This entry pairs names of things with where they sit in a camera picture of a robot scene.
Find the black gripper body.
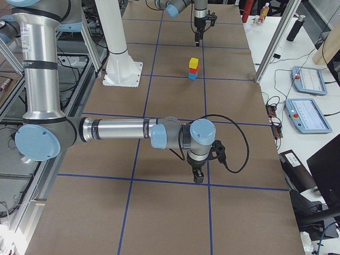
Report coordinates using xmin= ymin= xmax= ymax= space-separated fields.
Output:
xmin=186 ymin=156 xmax=206 ymax=173
xmin=194 ymin=16 xmax=206 ymax=33

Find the yellow block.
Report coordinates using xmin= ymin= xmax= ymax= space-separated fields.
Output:
xmin=189 ymin=57 xmax=199 ymax=69

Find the red block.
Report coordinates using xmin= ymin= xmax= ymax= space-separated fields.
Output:
xmin=189 ymin=66 xmax=199 ymax=75

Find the blue block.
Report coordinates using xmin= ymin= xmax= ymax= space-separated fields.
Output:
xmin=188 ymin=73 xmax=198 ymax=80

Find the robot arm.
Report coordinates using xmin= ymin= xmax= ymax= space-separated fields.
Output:
xmin=11 ymin=1 xmax=218 ymax=184
xmin=154 ymin=0 xmax=210 ymax=47

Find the red cylinder object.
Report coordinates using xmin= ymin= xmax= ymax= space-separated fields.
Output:
xmin=242 ymin=0 xmax=253 ymax=23

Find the orange drink bottle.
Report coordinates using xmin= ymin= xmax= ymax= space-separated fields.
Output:
xmin=258 ymin=2 xmax=270 ymax=23

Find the orange circuit board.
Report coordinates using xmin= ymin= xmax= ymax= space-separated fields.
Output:
xmin=266 ymin=105 xmax=277 ymax=118

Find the black water bottle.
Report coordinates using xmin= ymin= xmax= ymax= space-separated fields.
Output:
xmin=286 ymin=15 xmax=305 ymax=42

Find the near teach pendant tablet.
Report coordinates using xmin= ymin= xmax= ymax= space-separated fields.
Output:
xmin=285 ymin=98 xmax=332 ymax=134

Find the teach pendant tablet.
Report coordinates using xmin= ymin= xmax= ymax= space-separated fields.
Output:
xmin=292 ymin=66 xmax=327 ymax=96
xmin=285 ymin=98 xmax=332 ymax=134

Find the far teach pendant tablet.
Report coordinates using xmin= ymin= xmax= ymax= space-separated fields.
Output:
xmin=292 ymin=66 xmax=327 ymax=96

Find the black monitor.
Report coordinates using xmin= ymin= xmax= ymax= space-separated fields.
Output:
xmin=307 ymin=135 xmax=339 ymax=208

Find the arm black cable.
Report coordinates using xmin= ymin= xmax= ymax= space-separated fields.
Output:
xmin=169 ymin=114 xmax=250 ymax=174

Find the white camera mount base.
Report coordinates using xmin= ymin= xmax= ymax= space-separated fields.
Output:
xmin=95 ymin=0 xmax=143 ymax=88

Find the aluminium frame post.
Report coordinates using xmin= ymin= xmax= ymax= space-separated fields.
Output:
xmin=254 ymin=0 xmax=301 ymax=83

